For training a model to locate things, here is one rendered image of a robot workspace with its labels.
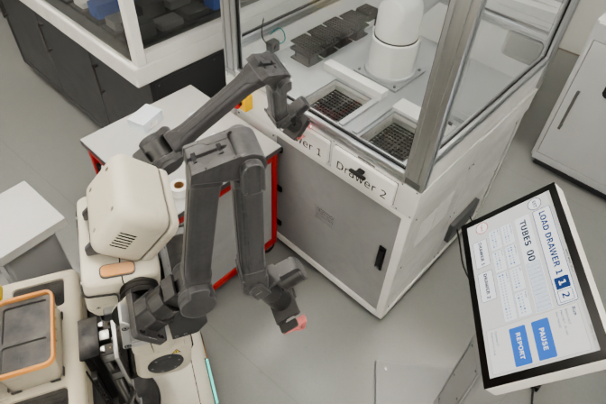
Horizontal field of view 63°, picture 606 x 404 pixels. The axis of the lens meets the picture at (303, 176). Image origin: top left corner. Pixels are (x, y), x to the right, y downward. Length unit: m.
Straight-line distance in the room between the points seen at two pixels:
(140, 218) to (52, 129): 2.62
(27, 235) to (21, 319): 0.46
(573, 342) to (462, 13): 0.83
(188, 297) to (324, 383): 1.37
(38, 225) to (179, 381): 0.77
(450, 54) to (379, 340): 1.48
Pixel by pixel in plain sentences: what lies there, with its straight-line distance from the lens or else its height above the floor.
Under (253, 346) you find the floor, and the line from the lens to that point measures 2.42.
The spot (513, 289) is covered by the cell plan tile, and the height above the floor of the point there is 1.06.
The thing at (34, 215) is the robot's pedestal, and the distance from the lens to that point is 2.05.
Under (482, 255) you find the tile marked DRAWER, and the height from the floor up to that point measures 1.01.
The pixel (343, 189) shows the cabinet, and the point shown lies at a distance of 2.03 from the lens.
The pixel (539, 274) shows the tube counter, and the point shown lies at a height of 1.12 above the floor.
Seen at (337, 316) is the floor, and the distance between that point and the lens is 2.50.
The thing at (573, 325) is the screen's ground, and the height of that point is 1.15.
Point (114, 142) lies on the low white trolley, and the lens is 2.24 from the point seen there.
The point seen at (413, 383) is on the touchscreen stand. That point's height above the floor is 0.04.
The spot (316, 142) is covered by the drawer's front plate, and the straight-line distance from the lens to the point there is 1.94.
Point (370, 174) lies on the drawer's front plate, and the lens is 1.82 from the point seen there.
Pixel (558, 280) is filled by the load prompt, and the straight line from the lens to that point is 1.41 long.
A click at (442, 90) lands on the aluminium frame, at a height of 1.36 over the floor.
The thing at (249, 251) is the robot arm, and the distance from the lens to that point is 1.03.
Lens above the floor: 2.18
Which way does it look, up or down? 45 degrees down
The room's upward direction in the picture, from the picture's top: 3 degrees clockwise
